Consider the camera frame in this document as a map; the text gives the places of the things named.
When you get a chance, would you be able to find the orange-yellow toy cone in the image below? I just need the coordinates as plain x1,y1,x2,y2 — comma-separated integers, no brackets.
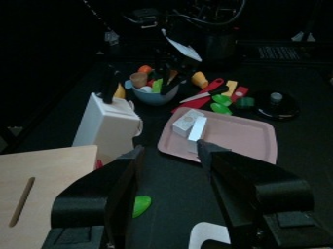
190,70,211,90

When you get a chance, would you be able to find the white rectangular bar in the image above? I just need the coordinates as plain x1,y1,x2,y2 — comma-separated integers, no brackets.
186,116,210,154

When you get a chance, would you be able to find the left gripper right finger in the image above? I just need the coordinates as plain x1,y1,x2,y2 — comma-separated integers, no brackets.
197,139,333,249

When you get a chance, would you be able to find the white toy kitchen appliance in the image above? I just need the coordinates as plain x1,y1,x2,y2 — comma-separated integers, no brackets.
187,221,231,249

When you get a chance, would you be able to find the yellow-orange toy food piece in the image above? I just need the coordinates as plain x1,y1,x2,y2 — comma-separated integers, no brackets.
112,82,127,100

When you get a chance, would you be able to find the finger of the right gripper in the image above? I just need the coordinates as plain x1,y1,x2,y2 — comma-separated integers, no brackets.
171,66,198,90
159,66,174,96

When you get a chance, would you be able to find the black-handled toy knife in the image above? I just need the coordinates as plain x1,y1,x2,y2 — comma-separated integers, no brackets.
178,85,230,104

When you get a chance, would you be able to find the tan toy mushroom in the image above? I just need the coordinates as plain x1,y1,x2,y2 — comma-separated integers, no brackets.
128,71,150,89

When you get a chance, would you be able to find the white speckled cheese block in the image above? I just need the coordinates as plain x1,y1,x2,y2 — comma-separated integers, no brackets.
171,108,207,139

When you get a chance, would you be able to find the pink plastic tray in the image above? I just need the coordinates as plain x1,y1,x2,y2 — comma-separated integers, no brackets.
156,106,280,165

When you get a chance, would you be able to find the bright green toy wedge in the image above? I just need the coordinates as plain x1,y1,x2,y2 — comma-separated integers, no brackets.
131,195,154,219

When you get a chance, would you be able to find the black-handled knife in block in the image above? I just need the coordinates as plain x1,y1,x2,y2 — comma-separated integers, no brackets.
100,68,123,105

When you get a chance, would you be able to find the dark green toy vegetable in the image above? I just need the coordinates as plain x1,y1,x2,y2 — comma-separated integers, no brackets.
234,95,257,110

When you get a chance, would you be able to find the black device box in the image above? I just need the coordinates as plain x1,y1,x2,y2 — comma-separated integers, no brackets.
128,7,162,29

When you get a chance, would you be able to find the yellow toy slice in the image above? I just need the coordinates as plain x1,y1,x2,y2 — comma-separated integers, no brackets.
219,79,239,98

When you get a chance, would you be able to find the yellow-green toy vegetable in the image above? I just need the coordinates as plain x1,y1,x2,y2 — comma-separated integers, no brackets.
151,77,165,94

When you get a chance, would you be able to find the orange toy food piece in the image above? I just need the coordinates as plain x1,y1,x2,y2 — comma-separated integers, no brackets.
136,64,155,75

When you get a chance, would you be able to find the black vented panel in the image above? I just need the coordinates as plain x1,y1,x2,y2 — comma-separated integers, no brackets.
257,44,302,61

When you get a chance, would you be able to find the bright green toy slice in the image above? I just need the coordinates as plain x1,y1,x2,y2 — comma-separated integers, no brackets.
210,102,234,116
211,93,234,108

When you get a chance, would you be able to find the red wooden drawer box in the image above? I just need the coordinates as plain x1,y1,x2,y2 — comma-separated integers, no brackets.
0,144,106,249

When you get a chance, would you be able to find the grey-blue toy pot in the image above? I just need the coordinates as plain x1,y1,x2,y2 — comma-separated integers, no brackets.
123,79,182,107

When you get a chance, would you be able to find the grey cable bundle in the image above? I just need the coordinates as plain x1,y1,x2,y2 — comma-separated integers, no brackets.
170,0,247,27

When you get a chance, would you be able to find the red toy slice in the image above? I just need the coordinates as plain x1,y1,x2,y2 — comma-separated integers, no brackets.
230,85,251,103

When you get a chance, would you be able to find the black pot lid grey knob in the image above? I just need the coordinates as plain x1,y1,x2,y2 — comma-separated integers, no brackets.
251,89,302,122

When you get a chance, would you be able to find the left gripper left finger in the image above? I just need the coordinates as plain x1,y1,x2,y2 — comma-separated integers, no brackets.
41,145,147,249

